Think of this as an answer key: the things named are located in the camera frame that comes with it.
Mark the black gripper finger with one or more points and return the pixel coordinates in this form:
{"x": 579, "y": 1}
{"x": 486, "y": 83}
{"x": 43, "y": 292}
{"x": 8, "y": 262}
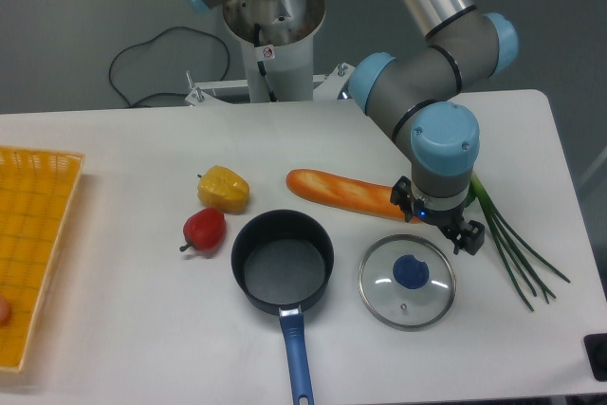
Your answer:
{"x": 401, "y": 196}
{"x": 466, "y": 236}

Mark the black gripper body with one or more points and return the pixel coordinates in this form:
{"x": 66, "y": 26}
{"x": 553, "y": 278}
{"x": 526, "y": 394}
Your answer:
{"x": 435, "y": 210}

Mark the green onion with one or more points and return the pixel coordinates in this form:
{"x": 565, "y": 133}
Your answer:
{"x": 513, "y": 250}

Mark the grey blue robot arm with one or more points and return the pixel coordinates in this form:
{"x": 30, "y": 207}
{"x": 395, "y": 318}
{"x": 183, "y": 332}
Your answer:
{"x": 411, "y": 102}

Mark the green bell pepper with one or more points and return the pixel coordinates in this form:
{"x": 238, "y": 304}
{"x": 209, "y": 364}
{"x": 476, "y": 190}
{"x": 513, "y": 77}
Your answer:
{"x": 471, "y": 196}

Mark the glass lid blue knob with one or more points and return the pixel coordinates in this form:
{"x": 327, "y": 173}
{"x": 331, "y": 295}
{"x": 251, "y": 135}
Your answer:
{"x": 406, "y": 282}

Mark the baguette bread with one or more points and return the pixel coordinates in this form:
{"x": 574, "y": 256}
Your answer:
{"x": 343, "y": 193}

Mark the black device table corner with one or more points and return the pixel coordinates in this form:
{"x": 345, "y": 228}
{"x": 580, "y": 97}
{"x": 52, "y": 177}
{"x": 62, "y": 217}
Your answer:
{"x": 596, "y": 350}

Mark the yellow bell pepper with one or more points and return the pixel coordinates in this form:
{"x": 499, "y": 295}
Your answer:
{"x": 223, "y": 189}

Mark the red bell pepper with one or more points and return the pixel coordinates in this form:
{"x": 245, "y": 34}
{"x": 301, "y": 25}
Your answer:
{"x": 204, "y": 231}

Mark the yellow woven basket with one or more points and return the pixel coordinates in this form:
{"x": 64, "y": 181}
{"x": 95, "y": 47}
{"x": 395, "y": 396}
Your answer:
{"x": 37, "y": 188}

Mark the peach object in basket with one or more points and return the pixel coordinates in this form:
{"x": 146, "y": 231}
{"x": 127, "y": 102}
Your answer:
{"x": 5, "y": 310}

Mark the white metal base frame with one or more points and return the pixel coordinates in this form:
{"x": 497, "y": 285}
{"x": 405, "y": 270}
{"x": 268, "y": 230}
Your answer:
{"x": 327, "y": 87}

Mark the dark saucepan blue handle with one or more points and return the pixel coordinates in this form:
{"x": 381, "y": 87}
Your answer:
{"x": 283, "y": 260}

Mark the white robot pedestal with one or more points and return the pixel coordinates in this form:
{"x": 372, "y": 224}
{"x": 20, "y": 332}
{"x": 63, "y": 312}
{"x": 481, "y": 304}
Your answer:
{"x": 277, "y": 45}

